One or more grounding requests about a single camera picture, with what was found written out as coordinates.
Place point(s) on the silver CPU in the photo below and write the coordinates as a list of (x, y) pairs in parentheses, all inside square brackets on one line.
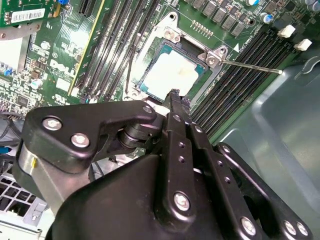
[(170, 72)]

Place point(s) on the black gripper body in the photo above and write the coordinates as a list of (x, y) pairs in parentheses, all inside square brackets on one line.
[(112, 205)]

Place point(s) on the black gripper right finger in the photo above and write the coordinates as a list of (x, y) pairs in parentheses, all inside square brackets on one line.
[(225, 175)]

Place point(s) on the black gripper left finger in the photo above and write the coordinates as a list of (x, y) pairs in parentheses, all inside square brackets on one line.
[(62, 140)]

